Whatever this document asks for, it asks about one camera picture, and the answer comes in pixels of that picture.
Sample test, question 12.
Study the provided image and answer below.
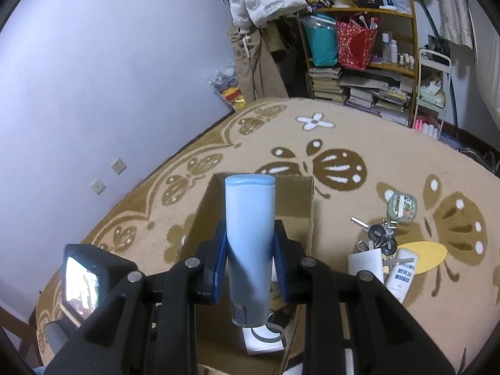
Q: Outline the white metal cart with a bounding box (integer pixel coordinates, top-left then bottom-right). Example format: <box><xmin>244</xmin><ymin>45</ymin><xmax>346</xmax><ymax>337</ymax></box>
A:
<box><xmin>413</xmin><ymin>47</ymin><xmax>453</xmax><ymax>142</ymax></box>

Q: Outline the beige coat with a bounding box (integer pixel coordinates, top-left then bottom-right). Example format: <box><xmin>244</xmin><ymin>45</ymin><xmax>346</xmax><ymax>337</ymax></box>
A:
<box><xmin>227</xmin><ymin>22</ymin><xmax>290</xmax><ymax>101</ymax></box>

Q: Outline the white rectangular charger box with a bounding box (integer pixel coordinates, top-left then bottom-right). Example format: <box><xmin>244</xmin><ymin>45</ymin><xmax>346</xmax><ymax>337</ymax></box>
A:
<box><xmin>347</xmin><ymin>249</ymin><xmax>386</xmax><ymax>287</ymax></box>

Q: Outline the row of small bottles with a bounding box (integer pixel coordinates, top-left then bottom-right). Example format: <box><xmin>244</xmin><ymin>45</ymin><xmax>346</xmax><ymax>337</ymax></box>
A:
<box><xmin>380</xmin><ymin>30</ymin><xmax>416</xmax><ymax>68</ymax></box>

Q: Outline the stack of books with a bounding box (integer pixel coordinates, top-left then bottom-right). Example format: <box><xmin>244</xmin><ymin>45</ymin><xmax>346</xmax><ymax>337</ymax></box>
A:
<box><xmin>308</xmin><ymin>66</ymin><xmax>412</xmax><ymax>126</ymax></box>

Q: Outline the bunch of keys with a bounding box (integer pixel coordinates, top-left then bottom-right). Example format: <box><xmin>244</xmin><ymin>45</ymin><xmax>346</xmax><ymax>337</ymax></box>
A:
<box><xmin>350</xmin><ymin>216</ymin><xmax>400</xmax><ymax>257</ymax></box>

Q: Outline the light blue tube case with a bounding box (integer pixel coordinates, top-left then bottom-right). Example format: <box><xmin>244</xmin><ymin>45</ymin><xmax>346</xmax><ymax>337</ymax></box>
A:
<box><xmin>224</xmin><ymin>173</ymin><xmax>276</xmax><ymax>327</ymax></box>

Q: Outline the bag of plush toys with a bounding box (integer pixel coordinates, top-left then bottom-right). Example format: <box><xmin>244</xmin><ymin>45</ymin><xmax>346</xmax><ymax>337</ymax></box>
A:
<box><xmin>206</xmin><ymin>60</ymin><xmax>248</xmax><ymax>113</ymax></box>

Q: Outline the teal bag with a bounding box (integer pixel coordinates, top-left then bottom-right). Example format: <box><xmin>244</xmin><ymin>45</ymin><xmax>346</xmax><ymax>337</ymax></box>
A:
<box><xmin>304</xmin><ymin>13</ymin><xmax>339</xmax><ymax>68</ymax></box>

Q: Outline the yellow oval plastic lid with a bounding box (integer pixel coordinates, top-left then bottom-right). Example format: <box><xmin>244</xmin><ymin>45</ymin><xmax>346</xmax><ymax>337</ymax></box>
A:
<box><xmin>394</xmin><ymin>241</ymin><xmax>448</xmax><ymax>275</ymax></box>

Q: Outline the cardboard box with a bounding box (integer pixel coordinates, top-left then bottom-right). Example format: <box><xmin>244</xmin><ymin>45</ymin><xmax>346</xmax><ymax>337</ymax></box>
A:
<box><xmin>175</xmin><ymin>171</ymin><xmax>316</xmax><ymax>375</ymax></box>

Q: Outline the white device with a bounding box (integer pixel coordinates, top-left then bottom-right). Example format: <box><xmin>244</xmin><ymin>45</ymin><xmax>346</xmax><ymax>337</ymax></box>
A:
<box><xmin>241</xmin><ymin>312</ymin><xmax>288</xmax><ymax>357</ymax></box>

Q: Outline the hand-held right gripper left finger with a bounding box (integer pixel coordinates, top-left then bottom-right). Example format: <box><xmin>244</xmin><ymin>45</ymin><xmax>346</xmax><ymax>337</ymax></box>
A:
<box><xmin>45</xmin><ymin>222</ymin><xmax>229</xmax><ymax>375</ymax></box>

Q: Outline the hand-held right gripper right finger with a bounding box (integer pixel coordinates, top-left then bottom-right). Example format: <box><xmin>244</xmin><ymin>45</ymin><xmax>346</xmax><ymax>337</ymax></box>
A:
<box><xmin>272</xmin><ymin>221</ymin><xmax>456</xmax><ymax>375</ymax></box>

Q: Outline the wooden shelf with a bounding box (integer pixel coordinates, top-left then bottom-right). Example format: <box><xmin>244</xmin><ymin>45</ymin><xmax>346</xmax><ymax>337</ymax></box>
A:
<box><xmin>296</xmin><ymin>0</ymin><xmax>419</xmax><ymax>126</ymax></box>

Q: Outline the red patterned bag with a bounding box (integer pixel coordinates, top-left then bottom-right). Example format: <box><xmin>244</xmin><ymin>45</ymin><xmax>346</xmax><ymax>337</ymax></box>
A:
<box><xmin>335</xmin><ymin>13</ymin><xmax>380</xmax><ymax>71</ymax></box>

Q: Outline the small green patterned case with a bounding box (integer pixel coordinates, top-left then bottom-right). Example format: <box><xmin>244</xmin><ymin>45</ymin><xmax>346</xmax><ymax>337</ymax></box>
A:
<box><xmin>386</xmin><ymin>191</ymin><xmax>420</xmax><ymax>226</ymax></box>

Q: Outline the white tube with blue print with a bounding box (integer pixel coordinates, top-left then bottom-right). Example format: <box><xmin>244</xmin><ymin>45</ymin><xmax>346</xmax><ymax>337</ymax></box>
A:
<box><xmin>384</xmin><ymin>247</ymin><xmax>421</xmax><ymax>304</ymax></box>

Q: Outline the beige curtain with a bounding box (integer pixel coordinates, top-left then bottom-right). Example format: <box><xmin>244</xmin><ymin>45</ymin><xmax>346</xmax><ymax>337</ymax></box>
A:
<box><xmin>406</xmin><ymin>0</ymin><xmax>476</xmax><ymax>48</ymax></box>

